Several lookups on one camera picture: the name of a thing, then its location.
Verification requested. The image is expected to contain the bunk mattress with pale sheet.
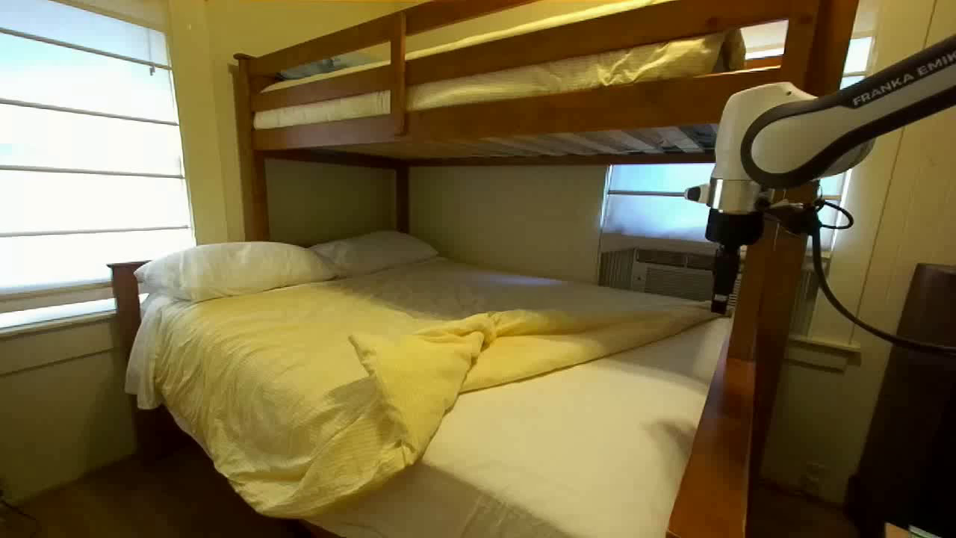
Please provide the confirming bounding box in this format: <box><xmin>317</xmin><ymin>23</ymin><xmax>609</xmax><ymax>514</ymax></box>
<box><xmin>250</xmin><ymin>26</ymin><xmax>750</xmax><ymax>132</ymax></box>

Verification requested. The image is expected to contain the yellow blanket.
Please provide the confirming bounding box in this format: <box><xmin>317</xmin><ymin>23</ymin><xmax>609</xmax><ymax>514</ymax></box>
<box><xmin>145</xmin><ymin>259</ymin><xmax>719</xmax><ymax>520</ymax></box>

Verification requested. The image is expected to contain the large white window blind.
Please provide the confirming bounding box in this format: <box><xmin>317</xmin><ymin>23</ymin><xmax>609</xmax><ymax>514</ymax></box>
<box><xmin>0</xmin><ymin>0</ymin><xmax>198</xmax><ymax>311</ymax></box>

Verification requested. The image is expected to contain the white window air conditioner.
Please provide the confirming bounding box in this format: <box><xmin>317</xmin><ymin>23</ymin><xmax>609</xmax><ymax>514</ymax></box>
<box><xmin>597</xmin><ymin>242</ymin><xmax>719</xmax><ymax>305</ymax></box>

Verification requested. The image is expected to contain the dark wooden cabinet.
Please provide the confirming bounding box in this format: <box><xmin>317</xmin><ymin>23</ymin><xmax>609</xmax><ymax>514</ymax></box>
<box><xmin>849</xmin><ymin>259</ymin><xmax>956</xmax><ymax>538</ymax></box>

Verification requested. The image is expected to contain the white bed mattress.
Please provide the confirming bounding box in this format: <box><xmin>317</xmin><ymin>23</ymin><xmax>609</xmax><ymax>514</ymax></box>
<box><xmin>122</xmin><ymin>287</ymin><xmax>735</xmax><ymax>538</ymax></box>

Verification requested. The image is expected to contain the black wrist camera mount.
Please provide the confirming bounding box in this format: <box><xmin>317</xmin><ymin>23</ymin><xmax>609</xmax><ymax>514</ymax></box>
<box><xmin>703</xmin><ymin>201</ymin><xmax>765</xmax><ymax>251</ymax></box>

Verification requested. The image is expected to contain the wooden bunk bed frame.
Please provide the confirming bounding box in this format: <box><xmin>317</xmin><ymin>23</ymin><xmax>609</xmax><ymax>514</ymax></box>
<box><xmin>104</xmin><ymin>0</ymin><xmax>864</xmax><ymax>538</ymax></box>

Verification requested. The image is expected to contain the small bright window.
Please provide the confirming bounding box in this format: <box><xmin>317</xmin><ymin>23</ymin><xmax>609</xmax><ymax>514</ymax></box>
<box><xmin>597</xmin><ymin>18</ymin><xmax>877</xmax><ymax>248</ymax></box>

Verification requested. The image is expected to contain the large white pillow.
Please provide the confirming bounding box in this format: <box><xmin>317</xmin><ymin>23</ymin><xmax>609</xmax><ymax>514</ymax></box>
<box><xmin>135</xmin><ymin>239</ymin><xmax>337</xmax><ymax>305</ymax></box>

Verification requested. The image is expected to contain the flat white pillow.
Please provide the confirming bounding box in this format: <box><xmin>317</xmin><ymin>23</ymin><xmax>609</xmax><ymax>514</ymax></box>
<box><xmin>307</xmin><ymin>231</ymin><xmax>443</xmax><ymax>281</ymax></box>

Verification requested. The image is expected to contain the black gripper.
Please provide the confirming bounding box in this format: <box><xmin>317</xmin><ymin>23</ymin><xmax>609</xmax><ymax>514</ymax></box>
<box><xmin>709</xmin><ymin>242</ymin><xmax>744</xmax><ymax>316</ymax></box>

